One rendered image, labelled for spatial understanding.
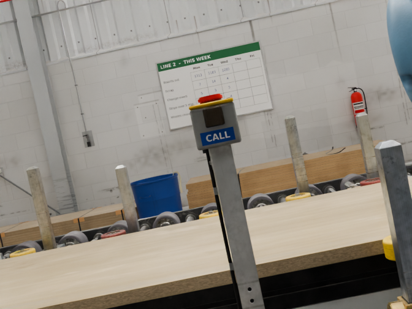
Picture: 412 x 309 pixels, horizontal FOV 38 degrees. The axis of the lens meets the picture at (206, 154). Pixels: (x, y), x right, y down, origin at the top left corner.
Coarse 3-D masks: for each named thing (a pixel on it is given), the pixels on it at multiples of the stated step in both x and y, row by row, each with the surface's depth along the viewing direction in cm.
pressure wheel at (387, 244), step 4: (388, 236) 114; (384, 240) 112; (388, 240) 111; (384, 244) 111; (388, 244) 110; (384, 248) 111; (388, 248) 110; (392, 248) 109; (384, 252) 112; (388, 252) 110; (392, 252) 109; (388, 256) 111; (392, 256) 110; (392, 260) 110
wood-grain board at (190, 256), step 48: (336, 192) 183; (96, 240) 187; (144, 240) 169; (192, 240) 154; (288, 240) 131; (336, 240) 122; (0, 288) 145; (48, 288) 134; (96, 288) 124; (144, 288) 117; (192, 288) 117
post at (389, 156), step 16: (384, 144) 94; (400, 144) 93; (384, 160) 93; (400, 160) 93; (384, 176) 94; (400, 176) 93; (384, 192) 96; (400, 192) 94; (400, 208) 94; (400, 224) 94; (400, 240) 94; (400, 256) 94; (400, 272) 96
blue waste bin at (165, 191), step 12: (144, 180) 690; (156, 180) 640; (168, 180) 647; (180, 180) 665; (132, 192) 662; (144, 192) 644; (156, 192) 642; (168, 192) 647; (144, 204) 648; (156, 204) 644; (168, 204) 647; (180, 204) 662; (144, 216) 652
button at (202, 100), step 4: (204, 96) 94; (208, 96) 93; (212, 96) 93; (216, 96) 93; (220, 96) 94; (200, 100) 94; (204, 100) 93; (208, 100) 93; (212, 100) 93; (216, 100) 94
